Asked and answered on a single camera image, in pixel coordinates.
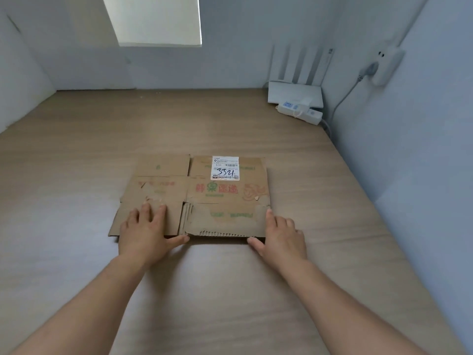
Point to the person's right hand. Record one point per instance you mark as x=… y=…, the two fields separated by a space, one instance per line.
x=284 y=244

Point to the person's left hand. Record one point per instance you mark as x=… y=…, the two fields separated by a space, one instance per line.
x=144 y=240

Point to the large torn cardboard box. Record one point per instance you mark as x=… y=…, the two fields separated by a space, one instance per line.
x=221 y=214

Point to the person's left forearm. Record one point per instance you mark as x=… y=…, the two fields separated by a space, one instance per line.
x=81 y=306

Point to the person's right forearm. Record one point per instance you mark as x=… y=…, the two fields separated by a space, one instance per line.
x=347 y=310

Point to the white power strip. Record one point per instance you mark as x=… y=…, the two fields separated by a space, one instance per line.
x=310 y=115

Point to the white router with antennas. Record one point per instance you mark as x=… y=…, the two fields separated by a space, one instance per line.
x=295 y=94

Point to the white foam partition board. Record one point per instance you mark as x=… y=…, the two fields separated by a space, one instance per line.
x=22 y=77

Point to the bright window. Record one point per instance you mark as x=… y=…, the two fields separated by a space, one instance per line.
x=159 y=18

